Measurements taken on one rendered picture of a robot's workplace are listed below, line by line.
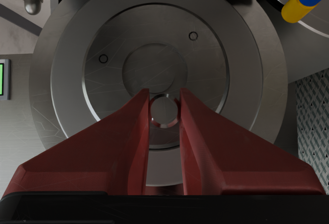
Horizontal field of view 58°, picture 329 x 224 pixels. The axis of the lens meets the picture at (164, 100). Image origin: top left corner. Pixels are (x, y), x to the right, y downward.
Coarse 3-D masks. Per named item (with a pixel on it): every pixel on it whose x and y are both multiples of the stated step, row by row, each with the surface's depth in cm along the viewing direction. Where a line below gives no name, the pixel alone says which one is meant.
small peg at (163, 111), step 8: (160, 96) 12; (168, 96) 12; (152, 104) 12; (160, 104) 12; (168, 104) 12; (176, 104) 12; (152, 112) 12; (160, 112) 12; (168, 112) 12; (176, 112) 12; (152, 120) 12; (160, 120) 12; (168, 120) 12; (176, 120) 12
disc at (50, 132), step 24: (72, 0) 17; (240, 0) 17; (48, 24) 17; (264, 24) 17; (48, 48) 17; (264, 48) 17; (48, 72) 17; (264, 72) 17; (48, 96) 17; (264, 96) 17; (48, 120) 17; (264, 120) 16; (48, 144) 17; (168, 192) 16
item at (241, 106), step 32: (96, 0) 16; (128, 0) 16; (160, 0) 16; (192, 0) 16; (224, 0) 16; (64, 32) 16; (224, 32) 16; (64, 64) 16; (256, 64) 16; (64, 96) 16; (256, 96) 16; (64, 128) 16; (160, 160) 15
